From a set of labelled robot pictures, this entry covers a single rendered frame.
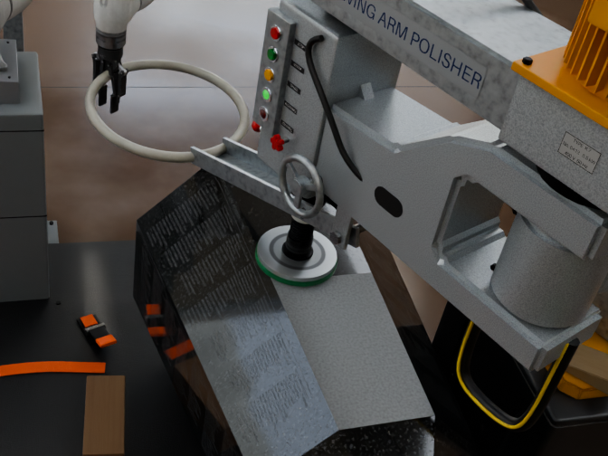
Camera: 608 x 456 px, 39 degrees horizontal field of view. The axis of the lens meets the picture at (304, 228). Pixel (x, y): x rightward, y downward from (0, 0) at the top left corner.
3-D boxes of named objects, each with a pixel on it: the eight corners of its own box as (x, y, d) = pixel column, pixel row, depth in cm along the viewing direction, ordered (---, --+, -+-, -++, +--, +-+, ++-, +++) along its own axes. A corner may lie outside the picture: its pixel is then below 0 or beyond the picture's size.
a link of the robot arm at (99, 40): (110, 37, 248) (110, 55, 252) (133, 28, 255) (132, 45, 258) (89, 24, 252) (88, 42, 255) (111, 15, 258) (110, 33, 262)
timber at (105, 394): (86, 399, 279) (86, 375, 271) (124, 399, 281) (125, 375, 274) (82, 479, 256) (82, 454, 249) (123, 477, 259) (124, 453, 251)
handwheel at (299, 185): (344, 220, 195) (357, 166, 186) (310, 232, 189) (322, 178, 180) (303, 185, 203) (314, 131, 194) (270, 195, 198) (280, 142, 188)
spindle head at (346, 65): (416, 222, 203) (469, 53, 176) (347, 251, 191) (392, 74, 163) (321, 144, 223) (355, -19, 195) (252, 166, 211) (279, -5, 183)
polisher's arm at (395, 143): (574, 373, 178) (676, 185, 148) (504, 420, 165) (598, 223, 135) (346, 182, 218) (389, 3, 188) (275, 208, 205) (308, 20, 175)
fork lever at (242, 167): (403, 228, 205) (404, 209, 203) (344, 253, 195) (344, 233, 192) (236, 149, 253) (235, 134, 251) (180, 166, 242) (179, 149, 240)
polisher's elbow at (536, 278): (521, 250, 177) (553, 173, 165) (603, 302, 168) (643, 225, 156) (470, 288, 165) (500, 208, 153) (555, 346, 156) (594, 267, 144)
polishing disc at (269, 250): (302, 220, 239) (302, 216, 238) (352, 264, 228) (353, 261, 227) (241, 243, 227) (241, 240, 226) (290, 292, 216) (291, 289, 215)
